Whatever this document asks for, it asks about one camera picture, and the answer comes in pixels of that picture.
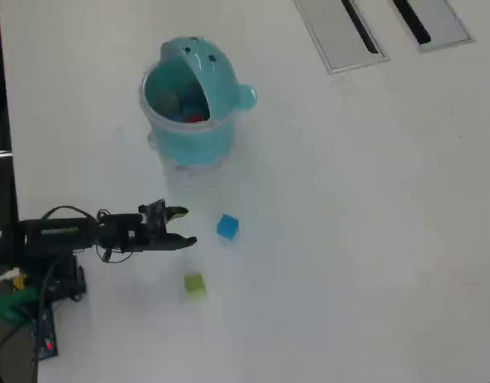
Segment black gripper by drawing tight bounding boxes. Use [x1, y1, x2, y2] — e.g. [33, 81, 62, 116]
[97, 205, 198, 253]

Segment blue lego block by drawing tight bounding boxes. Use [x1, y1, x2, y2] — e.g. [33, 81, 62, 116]
[215, 213, 240, 243]

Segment green lego block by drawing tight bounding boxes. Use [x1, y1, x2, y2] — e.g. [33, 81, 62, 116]
[184, 272, 208, 305]

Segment teal whale-shaped bin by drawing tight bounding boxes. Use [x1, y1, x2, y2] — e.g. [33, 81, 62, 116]
[139, 36, 259, 171]

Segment blue crumpled wad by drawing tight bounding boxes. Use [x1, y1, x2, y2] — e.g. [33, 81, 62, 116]
[180, 93, 211, 117]

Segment grey crumpled wad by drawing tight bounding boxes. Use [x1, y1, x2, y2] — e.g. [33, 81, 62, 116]
[156, 90, 183, 116]

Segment blue circuit board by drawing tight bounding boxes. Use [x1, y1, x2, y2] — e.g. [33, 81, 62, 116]
[29, 305, 59, 360]

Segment dark grey cabinet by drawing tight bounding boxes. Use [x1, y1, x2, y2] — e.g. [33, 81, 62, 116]
[0, 150, 19, 264]

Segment green table clamp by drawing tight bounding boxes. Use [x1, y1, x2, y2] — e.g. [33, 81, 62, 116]
[0, 289, 41, 326]

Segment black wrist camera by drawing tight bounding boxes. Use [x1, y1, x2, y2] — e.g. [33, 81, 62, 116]
[138, 198, 168, 219]

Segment black servo cable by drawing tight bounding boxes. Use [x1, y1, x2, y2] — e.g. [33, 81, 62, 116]
[40, 204, 139, 264]

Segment wide silver cable grommet cover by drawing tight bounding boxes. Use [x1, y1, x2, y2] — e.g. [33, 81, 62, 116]
[293, 0, 389, 76]

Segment narrow silver cable grommet cover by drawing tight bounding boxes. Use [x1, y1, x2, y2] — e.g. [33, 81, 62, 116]
[388, 0, 476, 54]

